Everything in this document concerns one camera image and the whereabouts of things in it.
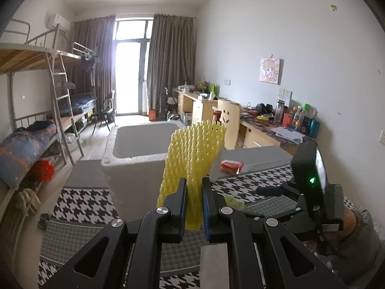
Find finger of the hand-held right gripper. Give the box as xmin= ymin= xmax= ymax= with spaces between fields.
xmin=245 ymin=200 xmax=313 ymax=239
xmin=255 ymin=185 xmax=301 ymax=200

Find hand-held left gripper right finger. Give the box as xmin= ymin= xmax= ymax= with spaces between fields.
xmin=201 ymin=177 xmax=346 ymax=289

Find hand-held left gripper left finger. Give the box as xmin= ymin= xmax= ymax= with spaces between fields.
xmin=40 ymin=177 xmax=188 ymax=289

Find yellow foam net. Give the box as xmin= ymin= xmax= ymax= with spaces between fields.
xmin=156 ymin=120 xmax=227 ymax=232

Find white foam box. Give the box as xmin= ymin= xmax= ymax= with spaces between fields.
xmin=101 ymin=121 xmax=221 ymax=222

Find person's right hand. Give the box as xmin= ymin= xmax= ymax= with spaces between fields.
xmin=302 ymin=238 xmax=322 ymax=252

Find clear green plastic bag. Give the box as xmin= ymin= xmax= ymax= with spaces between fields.
xmin=223 ymin=194 xmax=245 ymax=210

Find red snack packet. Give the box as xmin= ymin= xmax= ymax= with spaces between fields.
xmin=220 ymin=159 xmax=245 ymax=175

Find wooden desk with patterned cover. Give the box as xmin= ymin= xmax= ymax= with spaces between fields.
xmin=239 ymin=110 xmax=316 ymax=157

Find loose papers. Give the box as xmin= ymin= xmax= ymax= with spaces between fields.
xmin=270 ymin=126 xmax=304 ymax=143

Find row of bottles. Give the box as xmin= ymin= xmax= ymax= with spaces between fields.
xmin=275 ymin=98 xmax=321 ymax=137

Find wooden smiley chair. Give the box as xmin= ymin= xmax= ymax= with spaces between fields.
xmin=217 ymin=99 xmax=241 ymax=151

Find white pump bottle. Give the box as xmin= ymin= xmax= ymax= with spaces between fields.
xmin=209 ymin=111 xmax=225 ymax=182

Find houndstooth tablecloth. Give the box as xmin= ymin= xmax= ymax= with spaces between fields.
xmin=38 ymin=146 xmax=373 ymax=289

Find plain wooden desk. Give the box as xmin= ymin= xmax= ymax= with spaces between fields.
xmin=172 ymin=88 xmax=241 ymax=127

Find black folding chair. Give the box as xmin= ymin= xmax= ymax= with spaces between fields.
xmin=91 ymin=90 xmax=116 ymax=136

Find red plastic bag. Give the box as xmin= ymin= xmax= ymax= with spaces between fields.
xmin=32 ymin=159 xmax=55 ymax=183

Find brown curtain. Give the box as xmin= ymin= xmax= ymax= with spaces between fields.
xmin=72 ymin=14 xmax=116 ymax=118
xmin=146 ymin=13 xmax=197 ymax=118

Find glass balcony door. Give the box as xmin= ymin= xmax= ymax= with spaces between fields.
xmin=113 ymin=20 xmax=154 ymax=116

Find dark blue bedding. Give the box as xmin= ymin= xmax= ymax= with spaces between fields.
xmin=58 ymin=93 xmax=97 ymax=116

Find beige cloth bundle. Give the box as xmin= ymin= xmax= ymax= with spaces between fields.
xmin=16 ymin=188 xmax=41 ymax=217

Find metal bunk ladder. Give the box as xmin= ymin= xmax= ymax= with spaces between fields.
xmin=46 ymin=51 xmax=85 ymax=166

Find rolled blue bedding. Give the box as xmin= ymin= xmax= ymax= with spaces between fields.
xmin=0 ymin=121 xmax=58 ymax=190

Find hanging dark clothes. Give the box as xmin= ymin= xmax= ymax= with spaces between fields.
xmin=80 ymin=54 xmax=97 ymax=73

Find metal bunk bed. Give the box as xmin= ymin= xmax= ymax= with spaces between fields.
xmin=52 ymin=42 xmax=100 ymax=133
xmin=0 ymin=18 xmax=85 ymax=193

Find white air conditioner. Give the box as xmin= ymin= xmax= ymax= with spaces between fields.
xmin=46 ymin=13 xmax=71 ymax=31

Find pink wall picture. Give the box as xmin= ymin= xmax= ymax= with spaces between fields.
xmin=259 ymin=57 xmax=283 ymax=85

